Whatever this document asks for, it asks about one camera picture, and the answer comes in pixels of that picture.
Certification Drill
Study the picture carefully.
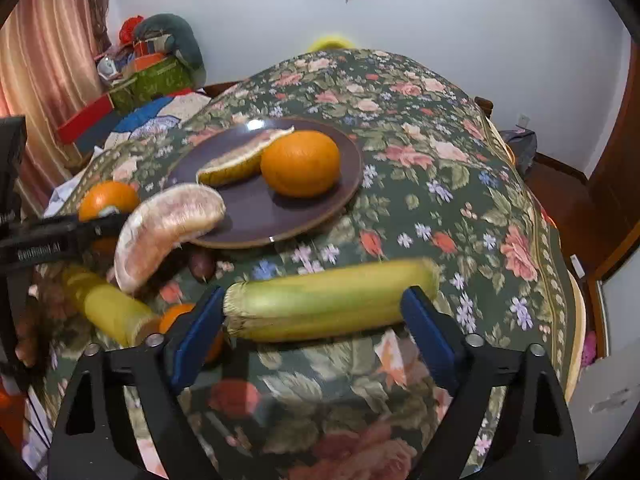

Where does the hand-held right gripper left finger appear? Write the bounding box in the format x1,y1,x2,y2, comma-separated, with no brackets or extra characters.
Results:
47,286,226,480

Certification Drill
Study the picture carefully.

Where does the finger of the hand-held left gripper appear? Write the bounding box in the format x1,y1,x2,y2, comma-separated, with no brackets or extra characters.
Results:
75,212,132,257

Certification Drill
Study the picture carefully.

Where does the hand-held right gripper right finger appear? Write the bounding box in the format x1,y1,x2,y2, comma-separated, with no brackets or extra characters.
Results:
400,285,581,480

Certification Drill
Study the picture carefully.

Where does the small orange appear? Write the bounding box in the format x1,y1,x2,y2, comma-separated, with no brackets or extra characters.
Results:
159,302,225,365

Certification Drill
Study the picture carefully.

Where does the medium orange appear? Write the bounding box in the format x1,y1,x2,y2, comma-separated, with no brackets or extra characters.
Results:
78,181,141,256

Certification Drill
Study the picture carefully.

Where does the yellow banana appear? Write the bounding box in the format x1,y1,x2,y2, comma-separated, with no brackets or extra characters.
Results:
62,265,162,348

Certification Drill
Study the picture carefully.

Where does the green husked corn cob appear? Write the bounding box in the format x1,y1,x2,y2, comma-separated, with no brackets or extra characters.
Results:
222,258,442,343

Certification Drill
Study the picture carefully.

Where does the brown round plate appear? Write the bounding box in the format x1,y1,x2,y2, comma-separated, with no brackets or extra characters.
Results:
165,117,363,250

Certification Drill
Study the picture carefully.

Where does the white cloth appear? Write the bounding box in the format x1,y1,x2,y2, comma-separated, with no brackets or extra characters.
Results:
45,175,87,217

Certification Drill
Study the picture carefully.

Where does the dark purple fruit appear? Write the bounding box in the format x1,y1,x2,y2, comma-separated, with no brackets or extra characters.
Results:
187,247,217,283

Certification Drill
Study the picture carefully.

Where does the red flat box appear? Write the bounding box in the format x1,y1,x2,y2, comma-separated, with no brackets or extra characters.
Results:
56,94,116,146

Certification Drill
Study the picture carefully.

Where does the pink striped curtain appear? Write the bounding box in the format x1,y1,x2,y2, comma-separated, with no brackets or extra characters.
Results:
0,0,113,221

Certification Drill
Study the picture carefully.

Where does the blue patchwork quilt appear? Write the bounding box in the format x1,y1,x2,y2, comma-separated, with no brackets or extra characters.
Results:
92,91,211,153

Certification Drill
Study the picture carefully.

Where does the pomelo wedge with peel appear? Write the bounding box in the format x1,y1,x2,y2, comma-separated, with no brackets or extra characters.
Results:
196,127,296,188

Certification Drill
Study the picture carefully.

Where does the green patterned box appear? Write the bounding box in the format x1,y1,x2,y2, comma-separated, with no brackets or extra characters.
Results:
109,57,196,116

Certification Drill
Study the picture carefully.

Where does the orange box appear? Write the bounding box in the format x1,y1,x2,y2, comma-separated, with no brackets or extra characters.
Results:
122,52,168,78

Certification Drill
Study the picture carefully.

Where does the red fluffy item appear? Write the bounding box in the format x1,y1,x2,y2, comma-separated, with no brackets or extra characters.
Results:
119,16,146,43

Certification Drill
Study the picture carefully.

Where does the striped gift box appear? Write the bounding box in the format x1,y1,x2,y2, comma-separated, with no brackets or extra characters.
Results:
132,35,173,58

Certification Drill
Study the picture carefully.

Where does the white wardrobe door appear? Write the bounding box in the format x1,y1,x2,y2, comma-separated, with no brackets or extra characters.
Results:
567,260,640,466

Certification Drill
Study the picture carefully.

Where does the large orange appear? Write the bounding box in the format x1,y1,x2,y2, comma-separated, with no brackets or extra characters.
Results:
260,130,342,198

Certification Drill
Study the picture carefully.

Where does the grey bag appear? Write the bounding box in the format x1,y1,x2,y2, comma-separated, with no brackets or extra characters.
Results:
500,129,538,176

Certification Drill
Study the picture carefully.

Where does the floral blanket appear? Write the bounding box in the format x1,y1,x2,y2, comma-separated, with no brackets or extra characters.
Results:
30,49,586,480

